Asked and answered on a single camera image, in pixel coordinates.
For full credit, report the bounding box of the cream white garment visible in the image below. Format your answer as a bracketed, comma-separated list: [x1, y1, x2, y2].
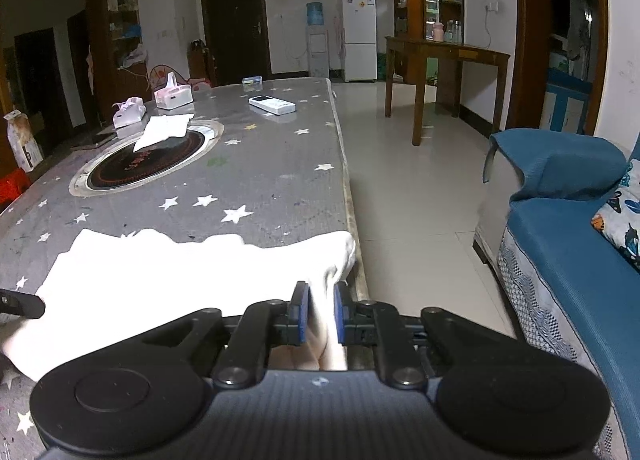
[1, 229, 357, 381]

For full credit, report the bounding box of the red plastic stool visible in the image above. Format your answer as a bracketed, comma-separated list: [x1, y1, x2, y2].
[0, 168, 32, 211]

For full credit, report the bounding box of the round black induction cooktop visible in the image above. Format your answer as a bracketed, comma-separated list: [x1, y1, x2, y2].
[68, 119, 224, 198]

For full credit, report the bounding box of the white printed paper bag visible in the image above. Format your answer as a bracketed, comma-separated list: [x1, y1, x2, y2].
[3, 109, 43, 173]

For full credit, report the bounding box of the white pink wipes pack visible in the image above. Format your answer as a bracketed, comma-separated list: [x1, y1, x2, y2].
[113, 97, 146, 130]

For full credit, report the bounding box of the blue covered sofa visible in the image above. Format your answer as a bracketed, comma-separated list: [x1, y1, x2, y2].
[473, 128, 639, 459]

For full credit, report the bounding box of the white remote control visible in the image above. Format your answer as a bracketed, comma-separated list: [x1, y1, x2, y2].
[248, 95, 296, 116]

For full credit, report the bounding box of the white crumpled tissue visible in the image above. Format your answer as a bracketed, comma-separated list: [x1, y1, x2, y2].
[134, 114, 193, 152]

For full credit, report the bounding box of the small clear plastic box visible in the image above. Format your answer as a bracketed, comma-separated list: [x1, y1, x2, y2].
[242, 76, 262, 93]

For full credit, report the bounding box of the pink white tissue box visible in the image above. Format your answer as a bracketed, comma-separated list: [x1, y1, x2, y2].
[154, 72, 193, 110]

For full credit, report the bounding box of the dark wooden display cabinet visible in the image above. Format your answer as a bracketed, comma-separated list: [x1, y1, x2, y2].
[1, 0, 151, 156]

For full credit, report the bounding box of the polka dot play tent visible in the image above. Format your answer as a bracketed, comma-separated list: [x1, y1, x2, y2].
[148, 63, 214, 94]

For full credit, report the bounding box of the brown wooden side table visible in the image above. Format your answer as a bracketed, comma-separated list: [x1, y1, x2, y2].
[384, 36, 510, 146]

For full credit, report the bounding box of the patterned cushion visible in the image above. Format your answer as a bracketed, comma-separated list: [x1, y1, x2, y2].
[591, 159, 640, 268]

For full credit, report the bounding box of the water dispenser with bottle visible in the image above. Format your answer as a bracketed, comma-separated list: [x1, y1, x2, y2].
[306, 2, 330, 79]

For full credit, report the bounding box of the dark entrance door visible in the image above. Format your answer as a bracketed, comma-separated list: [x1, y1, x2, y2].
[201, 0, 271, 85]

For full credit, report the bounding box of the white refrigerator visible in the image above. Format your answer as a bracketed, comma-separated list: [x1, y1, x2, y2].
[342, 0, 378, 82]

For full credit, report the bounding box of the wooden glass cupboard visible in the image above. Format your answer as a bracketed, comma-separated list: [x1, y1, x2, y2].
[391, 0, 467, 86]

